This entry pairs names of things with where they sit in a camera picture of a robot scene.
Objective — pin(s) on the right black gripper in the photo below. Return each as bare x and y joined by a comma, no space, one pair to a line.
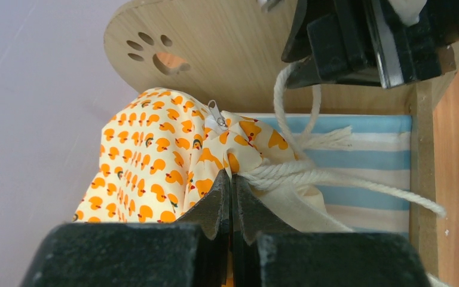
367,43

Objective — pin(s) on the wooden pet bed frame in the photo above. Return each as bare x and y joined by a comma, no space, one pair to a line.
231,50

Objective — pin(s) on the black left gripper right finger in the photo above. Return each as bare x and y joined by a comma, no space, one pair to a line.
269,252

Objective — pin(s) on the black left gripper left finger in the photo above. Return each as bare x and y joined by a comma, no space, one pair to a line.
191,251

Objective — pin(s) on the yellow duck print blanket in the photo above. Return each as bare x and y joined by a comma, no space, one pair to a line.
161,154

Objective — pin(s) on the white rope tie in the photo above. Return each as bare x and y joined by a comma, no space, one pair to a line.
298,132

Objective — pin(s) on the blue striped mattress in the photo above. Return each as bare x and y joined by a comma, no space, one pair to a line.
379,152

